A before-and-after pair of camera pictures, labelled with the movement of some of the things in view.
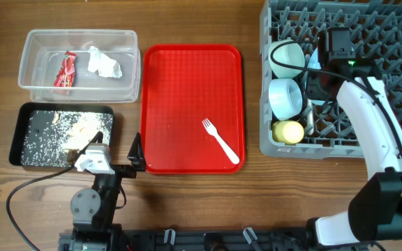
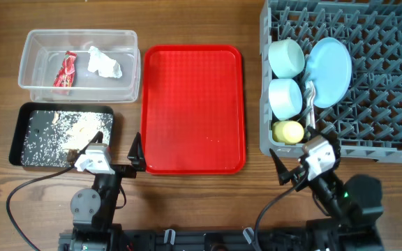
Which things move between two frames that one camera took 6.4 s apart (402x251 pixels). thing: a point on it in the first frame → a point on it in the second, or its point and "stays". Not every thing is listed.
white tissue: x=106 y=66 stays
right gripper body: x=313 y=87 → x=325 y=188
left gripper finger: x=136 y=154 stays
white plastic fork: x=213 y=131 → x=310 y=104
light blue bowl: x=285 y=97 stays
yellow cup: x=289 y=132 stays
